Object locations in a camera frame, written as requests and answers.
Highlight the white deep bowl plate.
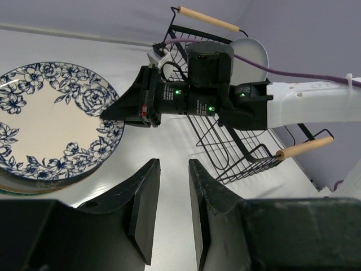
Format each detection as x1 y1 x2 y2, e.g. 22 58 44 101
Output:
230 38 268 85

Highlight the blue floral white plate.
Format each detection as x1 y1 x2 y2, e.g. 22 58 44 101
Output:
1 62 124 181

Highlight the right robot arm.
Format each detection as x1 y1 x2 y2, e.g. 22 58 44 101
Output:
101 40 360 130

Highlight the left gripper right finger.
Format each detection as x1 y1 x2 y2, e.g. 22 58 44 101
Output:
188 159 360 270

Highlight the black wire dish rack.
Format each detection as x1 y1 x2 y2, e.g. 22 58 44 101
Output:
164 7 334 185

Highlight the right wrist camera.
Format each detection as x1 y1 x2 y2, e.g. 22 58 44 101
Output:
147 42 172 68

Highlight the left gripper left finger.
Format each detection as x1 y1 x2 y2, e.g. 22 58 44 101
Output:
1 159 161 270

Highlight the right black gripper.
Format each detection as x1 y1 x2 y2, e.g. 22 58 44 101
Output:
100 65 161 128

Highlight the red and teal plate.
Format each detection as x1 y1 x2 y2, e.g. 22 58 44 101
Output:
0 189 16 195

